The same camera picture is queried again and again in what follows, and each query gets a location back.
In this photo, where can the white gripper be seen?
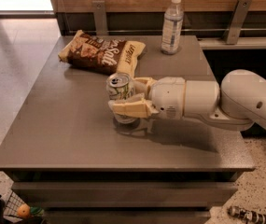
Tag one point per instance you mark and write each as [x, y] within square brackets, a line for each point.
[167, 97]

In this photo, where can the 7up soda can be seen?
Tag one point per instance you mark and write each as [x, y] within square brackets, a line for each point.
[119, 86]

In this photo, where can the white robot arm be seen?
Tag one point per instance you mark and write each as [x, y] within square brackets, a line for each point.
[236, 103]

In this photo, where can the brown chip bag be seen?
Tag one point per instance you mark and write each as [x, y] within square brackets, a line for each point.
[102, 56]

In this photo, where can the clear plastic water bottle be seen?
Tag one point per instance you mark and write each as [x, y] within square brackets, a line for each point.
[171, 29]

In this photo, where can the grey table with drawers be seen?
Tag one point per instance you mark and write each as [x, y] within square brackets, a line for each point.
[65, 153]

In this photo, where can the grey counter ledge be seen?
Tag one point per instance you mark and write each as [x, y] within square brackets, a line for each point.
[242, 43]

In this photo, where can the orange fruit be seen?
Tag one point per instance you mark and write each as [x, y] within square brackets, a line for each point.
[24, 211]

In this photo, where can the black white striped object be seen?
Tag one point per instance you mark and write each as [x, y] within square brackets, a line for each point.
[247, 215]

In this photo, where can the left metal bracket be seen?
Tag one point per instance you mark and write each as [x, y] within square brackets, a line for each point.
[99, 14]

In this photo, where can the metal bracket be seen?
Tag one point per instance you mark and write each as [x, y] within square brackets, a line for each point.
[232, 33]
[99, 14]

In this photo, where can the right metal bracket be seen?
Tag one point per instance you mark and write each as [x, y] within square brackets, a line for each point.
[232, 33]

